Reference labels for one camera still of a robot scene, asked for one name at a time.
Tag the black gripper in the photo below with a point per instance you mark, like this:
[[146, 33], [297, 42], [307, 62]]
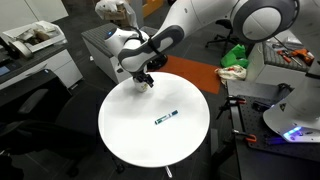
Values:
[[141, 77]]

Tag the white ceramic mug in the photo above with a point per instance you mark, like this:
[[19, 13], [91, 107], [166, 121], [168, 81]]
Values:
[[141, 87]]

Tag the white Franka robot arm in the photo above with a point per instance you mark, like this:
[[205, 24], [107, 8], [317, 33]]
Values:
[[200, 16]]

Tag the teal whiteboard marker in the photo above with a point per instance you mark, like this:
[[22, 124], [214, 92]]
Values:
[[166, 117]]

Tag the orange floor mat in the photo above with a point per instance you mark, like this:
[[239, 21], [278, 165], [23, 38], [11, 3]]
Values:
[[196, 71]]

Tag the white cabinet grey top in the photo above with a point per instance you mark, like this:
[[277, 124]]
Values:
[[100, 56]]

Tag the cardboard box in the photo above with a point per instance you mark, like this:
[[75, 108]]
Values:
[[115, 15]]

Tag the white printed bag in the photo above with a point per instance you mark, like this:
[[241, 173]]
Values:
[[231, 71]]

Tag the white counter cabinet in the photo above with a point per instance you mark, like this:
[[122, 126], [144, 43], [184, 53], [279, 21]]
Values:
[[63, 66]]

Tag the green bag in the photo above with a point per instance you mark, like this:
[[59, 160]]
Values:
[[235, 56]]

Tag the clear plastic bag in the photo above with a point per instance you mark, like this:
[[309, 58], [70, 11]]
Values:
[[106, 5]]

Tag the white table foot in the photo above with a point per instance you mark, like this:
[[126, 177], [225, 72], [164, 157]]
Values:
[[168, 171]]

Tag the black office chair with jacket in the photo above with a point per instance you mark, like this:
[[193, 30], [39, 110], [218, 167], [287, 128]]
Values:
[[66, 133]]

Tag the white tool cabinet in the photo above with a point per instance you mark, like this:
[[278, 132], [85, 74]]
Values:
[[266, 73]]

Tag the white tray of clutter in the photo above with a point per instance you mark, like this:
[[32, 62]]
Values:
[[40, 33]]

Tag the roll of tape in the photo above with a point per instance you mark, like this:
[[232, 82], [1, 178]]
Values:
[[20, 49]]

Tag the black perforated mounting table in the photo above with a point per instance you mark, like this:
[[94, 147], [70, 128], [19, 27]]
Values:
[[266, 160]]

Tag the orange power drill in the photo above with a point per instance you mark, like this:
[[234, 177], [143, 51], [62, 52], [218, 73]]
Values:
[[301, 55]]

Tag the white wall cupboard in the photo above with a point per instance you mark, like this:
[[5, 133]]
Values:
[[30, 11]]

